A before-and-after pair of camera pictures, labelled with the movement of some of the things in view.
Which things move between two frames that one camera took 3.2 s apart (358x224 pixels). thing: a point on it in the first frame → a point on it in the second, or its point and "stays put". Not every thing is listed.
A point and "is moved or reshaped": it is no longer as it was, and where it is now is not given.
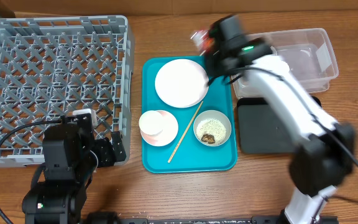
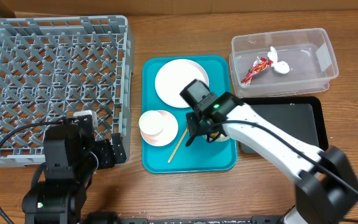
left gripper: (102, 145) stays put
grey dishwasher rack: (35, 70) stays put
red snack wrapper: (203, 42) is moved or reshaped
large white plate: (181, 83) stays put
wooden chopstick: (187, 127) stays put
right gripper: (215, 66) → (193, 128)
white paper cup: (150, 122) stays put
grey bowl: (213, 114) is moved or reshaped
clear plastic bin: (309, 52) stays put
